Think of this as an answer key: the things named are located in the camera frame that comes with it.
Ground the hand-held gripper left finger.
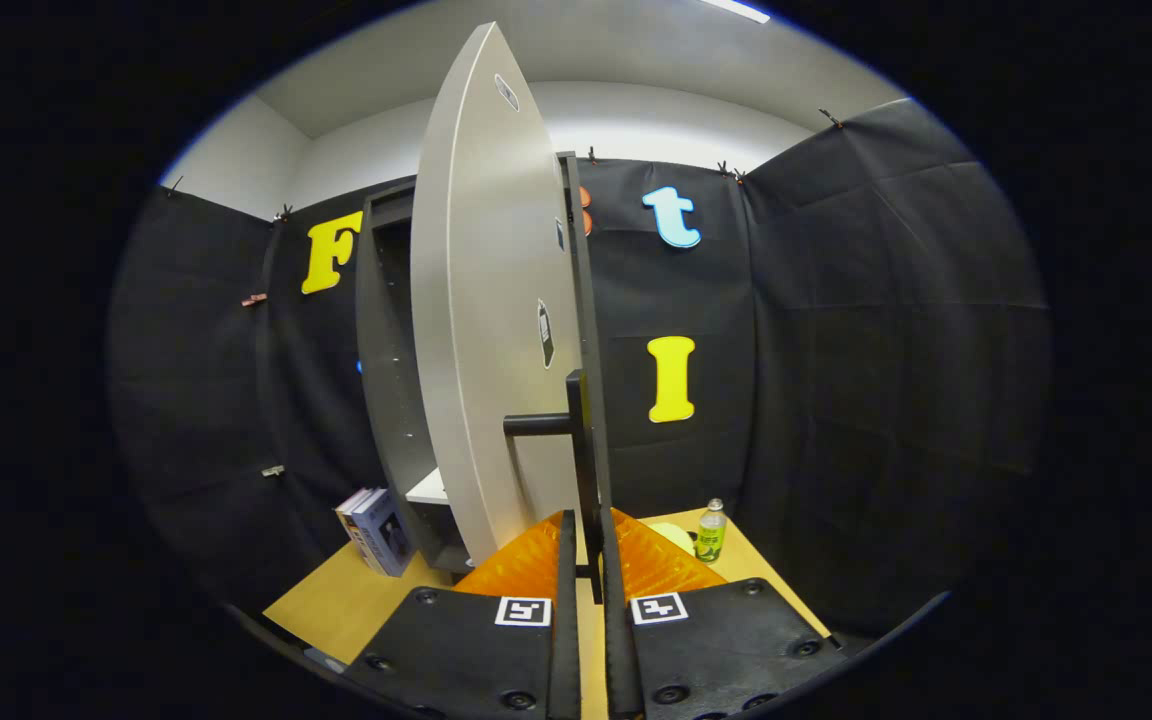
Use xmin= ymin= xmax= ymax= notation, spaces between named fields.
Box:
xmin=344 ymin=510 xmax=582 ymax=720

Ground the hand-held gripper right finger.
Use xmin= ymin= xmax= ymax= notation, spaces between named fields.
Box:
xmin=601 ymin=507 xmax=842 ymax=720

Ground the grey shoe cabinet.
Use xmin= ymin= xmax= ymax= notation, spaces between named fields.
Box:
xmin=356 ymin=180 xmax=477 ymax=576

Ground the beige shoe cabinet door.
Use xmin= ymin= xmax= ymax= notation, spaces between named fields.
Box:
xmin=409 ymin=22 xmax=617 ymax=606

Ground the pale yellow pad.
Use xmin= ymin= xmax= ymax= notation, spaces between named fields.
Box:
xmin=648 ymin=520 xmax=699 ymax=556

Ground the green label bottle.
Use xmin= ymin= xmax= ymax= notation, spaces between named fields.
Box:
xmin=694 ymin=498 xmax=729 ymax=564

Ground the blue book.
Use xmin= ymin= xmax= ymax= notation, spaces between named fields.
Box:
xmin=351 ymin=490 xmax=415 ymax=578

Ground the white book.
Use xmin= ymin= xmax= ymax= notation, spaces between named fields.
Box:
xmin=336 ymin=487 xmax=374 ymax=571

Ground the black backdrop cloth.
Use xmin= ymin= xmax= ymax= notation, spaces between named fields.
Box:
xmin=106 ymin=97 xmax=1052 ymax=641

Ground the long ceiling light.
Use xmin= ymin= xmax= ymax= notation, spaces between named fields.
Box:
xmin=701 ymin=0 xmax=772 ymax=25

